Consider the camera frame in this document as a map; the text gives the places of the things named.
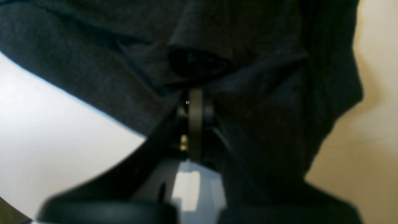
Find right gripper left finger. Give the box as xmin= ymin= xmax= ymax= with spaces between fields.
xmin=41 ymin=88 xmax=203 ymax=224

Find black T-shirt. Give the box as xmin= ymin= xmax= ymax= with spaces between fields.
xmin=1 ymin=0 xmax=363 ymax=181

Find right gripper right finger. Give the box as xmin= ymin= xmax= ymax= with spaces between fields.
xmin=202 ymin=98 xmax=362 ymax=224

